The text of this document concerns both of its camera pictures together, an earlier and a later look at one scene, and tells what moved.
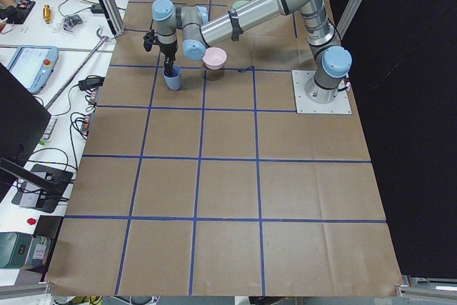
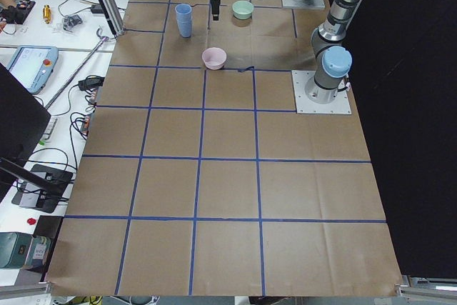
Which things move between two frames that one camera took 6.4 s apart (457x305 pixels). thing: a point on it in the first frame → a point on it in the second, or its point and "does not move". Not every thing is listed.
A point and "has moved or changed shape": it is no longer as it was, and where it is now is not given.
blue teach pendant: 33,65 does not move
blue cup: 173,81 has moved or changed shape
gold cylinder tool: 47,13 does not move
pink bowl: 214,58 does not move
